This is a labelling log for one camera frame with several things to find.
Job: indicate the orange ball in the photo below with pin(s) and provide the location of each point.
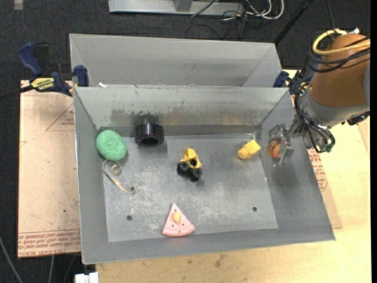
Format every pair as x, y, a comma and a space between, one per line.
274, 150

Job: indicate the pink toy pizza slice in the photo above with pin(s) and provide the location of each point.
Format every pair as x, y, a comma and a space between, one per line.
177, 227

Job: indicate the tan rubber band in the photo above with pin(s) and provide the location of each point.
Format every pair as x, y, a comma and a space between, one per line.
115, 181

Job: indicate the green oval sponge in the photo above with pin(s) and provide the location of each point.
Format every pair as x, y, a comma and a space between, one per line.
111, 145

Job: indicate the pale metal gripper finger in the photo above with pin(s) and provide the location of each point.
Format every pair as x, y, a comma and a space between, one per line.
279, 131
285, 155

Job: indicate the small white object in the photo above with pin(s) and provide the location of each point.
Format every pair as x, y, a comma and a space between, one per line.
102, 85

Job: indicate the yellow toy block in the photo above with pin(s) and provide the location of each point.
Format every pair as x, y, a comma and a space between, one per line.
248, 149

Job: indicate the black cylinder on white bracket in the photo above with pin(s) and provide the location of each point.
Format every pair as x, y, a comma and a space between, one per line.
357, 118

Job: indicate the grey metal bin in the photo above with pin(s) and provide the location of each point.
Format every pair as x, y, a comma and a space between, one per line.
188, 187

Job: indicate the brown cardboard board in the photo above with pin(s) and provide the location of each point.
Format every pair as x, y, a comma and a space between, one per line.
47, 169

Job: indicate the yellow toy truck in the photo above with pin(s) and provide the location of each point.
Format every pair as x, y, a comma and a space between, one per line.
191, 162

